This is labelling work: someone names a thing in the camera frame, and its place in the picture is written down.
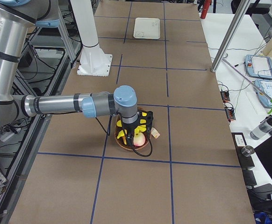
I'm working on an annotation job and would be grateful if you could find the orange circuit board far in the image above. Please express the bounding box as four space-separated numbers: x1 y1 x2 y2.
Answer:
220 91 230 103

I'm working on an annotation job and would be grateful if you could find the orange circuit board near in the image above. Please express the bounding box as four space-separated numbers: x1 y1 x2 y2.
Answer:
224 106 236 122

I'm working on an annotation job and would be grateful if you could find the small metal weight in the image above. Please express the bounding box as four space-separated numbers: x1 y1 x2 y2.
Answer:
241 145 255 157

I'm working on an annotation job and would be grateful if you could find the white power strip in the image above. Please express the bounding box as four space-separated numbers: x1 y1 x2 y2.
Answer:
0 127 21 142

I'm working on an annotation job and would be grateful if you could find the orange circuit board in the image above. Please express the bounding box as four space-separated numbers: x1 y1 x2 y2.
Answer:
224 106 236 122
220 91 230 103

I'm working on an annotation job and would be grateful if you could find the green handled grabber stick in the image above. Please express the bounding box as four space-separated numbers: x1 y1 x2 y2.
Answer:
223 59 272 114

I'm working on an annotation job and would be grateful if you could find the white rectangular bear tray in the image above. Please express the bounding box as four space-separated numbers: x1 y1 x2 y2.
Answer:
133 17 160 40

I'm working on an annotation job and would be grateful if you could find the blue teach pendant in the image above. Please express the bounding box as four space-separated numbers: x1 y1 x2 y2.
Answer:
244 55 272 80
254 79 272 108

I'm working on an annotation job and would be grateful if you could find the clear water bottle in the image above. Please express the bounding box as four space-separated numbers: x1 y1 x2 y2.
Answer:
250 115 272 140

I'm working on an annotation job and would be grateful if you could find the blue teach pendant far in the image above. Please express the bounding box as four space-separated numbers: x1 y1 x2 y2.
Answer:
244 55 272 80

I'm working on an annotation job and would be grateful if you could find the brown woven wicker basket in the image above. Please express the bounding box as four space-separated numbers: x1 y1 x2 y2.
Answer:
115 107 151 151

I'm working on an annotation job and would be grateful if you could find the pink peach fruit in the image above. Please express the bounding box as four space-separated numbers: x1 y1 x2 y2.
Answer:
133 133 146 147

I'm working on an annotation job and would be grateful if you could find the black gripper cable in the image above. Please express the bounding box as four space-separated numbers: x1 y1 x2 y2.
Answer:
95 112 154 157

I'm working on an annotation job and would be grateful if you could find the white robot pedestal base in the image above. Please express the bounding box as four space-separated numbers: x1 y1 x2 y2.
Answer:
71 0 113 77

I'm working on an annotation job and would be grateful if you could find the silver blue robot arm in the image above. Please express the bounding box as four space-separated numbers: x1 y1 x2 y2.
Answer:
0 0 153 138

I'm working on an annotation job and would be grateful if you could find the red fire extinguisher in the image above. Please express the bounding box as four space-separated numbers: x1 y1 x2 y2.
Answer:
200 0 212 19

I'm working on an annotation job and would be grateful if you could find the aluminium frame post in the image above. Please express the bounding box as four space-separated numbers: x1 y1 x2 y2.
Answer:
211 0 250 72

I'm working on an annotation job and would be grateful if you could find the paper price tag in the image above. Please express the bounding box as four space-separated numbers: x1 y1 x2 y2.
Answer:
151 128 160 139

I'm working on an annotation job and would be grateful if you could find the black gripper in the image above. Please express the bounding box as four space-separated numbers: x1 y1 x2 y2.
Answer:
120 111 153 138

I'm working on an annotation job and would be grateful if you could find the blue teach pendant near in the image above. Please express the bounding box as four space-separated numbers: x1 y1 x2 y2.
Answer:
254 79 272 108

